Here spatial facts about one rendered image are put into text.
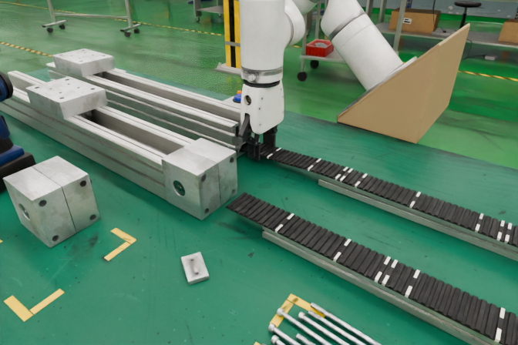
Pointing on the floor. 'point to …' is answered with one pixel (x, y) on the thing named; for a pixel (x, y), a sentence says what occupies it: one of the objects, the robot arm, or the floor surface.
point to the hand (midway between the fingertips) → (261, 146)
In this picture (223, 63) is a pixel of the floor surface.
